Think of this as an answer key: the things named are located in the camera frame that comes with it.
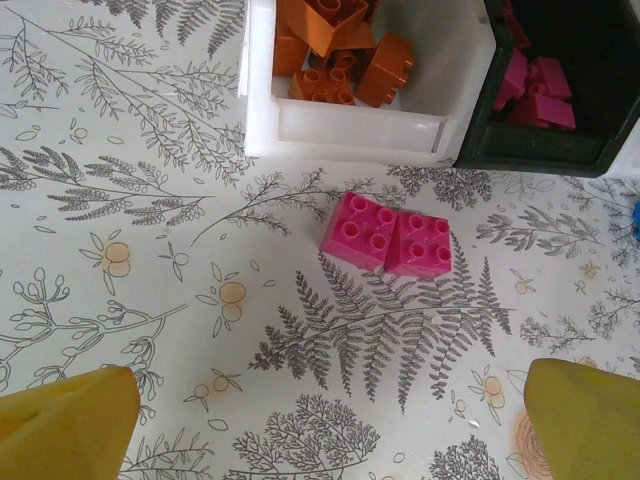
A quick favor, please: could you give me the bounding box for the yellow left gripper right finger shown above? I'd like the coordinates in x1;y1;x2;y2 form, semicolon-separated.
522;357;640;480

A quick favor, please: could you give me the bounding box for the black plastic bin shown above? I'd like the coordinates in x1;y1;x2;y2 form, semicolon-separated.
452;0;640;179

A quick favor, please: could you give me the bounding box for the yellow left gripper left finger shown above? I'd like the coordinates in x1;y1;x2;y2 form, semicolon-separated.
0;365;141;480

